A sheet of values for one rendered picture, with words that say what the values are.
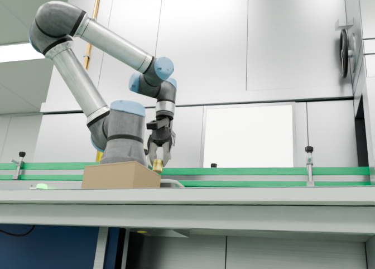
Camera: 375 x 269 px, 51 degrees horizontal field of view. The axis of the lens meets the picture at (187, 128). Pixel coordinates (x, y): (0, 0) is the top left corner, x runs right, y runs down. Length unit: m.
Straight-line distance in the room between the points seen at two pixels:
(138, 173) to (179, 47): 1.15
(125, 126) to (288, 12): 1.22
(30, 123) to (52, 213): 5.21
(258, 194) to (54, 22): 0.84
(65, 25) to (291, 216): 0.90
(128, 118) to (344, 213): 0.68
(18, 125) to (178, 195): 5.65
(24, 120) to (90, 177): 5.38
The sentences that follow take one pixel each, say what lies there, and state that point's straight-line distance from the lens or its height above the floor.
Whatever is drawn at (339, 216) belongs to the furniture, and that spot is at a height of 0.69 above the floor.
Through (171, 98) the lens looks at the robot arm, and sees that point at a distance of 1.55.
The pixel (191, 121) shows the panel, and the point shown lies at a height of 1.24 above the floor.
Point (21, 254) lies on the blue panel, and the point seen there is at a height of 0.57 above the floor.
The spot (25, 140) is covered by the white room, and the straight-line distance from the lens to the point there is 6.41.
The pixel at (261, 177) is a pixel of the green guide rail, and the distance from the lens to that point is 1.61.
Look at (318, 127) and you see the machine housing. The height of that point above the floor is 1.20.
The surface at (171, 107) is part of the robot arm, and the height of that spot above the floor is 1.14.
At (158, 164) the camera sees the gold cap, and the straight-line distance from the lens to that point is 1.45.
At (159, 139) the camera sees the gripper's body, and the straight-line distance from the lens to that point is 1.49.
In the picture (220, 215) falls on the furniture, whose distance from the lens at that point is 1.05.
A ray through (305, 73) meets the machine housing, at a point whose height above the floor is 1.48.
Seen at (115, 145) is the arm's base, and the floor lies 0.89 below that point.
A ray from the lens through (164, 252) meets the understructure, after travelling 1.84.
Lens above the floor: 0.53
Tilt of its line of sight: 21 degrees up
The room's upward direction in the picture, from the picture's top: 4 degrees clockwise
